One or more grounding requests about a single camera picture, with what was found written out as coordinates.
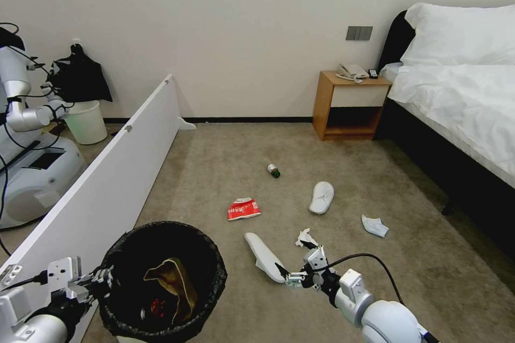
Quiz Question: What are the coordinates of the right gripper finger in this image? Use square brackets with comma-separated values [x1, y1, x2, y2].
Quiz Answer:
[299, 238, 327, 263]
[274, 262, 307, 288]

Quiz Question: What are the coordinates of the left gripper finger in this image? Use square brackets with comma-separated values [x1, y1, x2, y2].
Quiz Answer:
[85, 264, 115, 285]
[67, 281, 112, 304]

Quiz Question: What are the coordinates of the black trash bin with liner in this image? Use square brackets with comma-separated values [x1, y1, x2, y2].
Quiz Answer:
[98, 220, 229, 338]

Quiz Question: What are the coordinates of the white waste bin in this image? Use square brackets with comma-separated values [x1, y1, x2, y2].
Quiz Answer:
[63, 99, 109, 146]

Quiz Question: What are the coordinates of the white crumpled tissue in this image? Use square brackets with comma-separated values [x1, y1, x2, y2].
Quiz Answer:
[294, 228, 325, 250]

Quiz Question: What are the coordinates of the white slipper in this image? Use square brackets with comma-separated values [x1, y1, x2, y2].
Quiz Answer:
[308, 181, 336, 215]
[244, 232, 289, 285]

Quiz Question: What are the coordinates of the pale blue face mask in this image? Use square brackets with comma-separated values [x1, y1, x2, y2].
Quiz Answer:
[360, 214, 390, 238]

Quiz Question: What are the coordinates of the red crumpled snack packet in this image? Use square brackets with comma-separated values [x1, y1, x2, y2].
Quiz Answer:
[226, 196, 262, 222]

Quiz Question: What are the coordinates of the brown crumpled paper scrap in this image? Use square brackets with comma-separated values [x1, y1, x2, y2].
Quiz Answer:
[143, 256, 199, 326]

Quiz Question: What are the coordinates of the white partition board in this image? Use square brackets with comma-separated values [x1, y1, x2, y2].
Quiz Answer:
[0, 74, 187, 343]

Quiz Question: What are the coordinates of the wooden nightstand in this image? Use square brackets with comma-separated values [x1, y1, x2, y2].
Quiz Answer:
[312, 70, 393, 142]

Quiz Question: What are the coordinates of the white desk telephone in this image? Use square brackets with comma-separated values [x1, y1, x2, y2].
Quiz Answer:
[335, 63, 369, 84]

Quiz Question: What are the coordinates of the black plastic bag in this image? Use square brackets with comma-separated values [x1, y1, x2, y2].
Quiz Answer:
[46, 43, 114, 104]

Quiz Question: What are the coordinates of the white duvet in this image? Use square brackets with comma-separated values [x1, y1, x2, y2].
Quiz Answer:
[386, 63, 515, 190]

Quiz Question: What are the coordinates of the white pillow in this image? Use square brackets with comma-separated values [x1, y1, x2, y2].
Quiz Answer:
[400, 2, 515, 68]

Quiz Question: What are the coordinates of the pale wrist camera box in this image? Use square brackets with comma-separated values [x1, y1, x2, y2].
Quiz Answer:
[304, 248, 328, 272]
[47, 256, 84, 287]

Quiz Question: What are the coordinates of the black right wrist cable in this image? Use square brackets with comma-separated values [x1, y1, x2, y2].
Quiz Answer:
[325, 252, 406, 306]

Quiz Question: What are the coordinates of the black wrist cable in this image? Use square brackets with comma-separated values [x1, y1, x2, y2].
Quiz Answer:
[0, 272, 50, 292]
[325, 252, 406, 306]

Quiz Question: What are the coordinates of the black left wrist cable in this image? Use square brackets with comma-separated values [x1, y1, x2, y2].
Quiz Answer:
[0, 272, 50, 292]

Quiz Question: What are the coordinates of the silver board bracket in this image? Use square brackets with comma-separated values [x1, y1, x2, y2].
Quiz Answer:
[0, 264, 23, 284]

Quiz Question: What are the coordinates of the black bed frame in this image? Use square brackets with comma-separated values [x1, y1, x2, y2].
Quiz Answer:
[377, 10, 515, 263]

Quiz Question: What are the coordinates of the grey wall switch panel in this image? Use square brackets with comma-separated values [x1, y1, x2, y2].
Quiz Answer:
[345, 25, 374, 42]

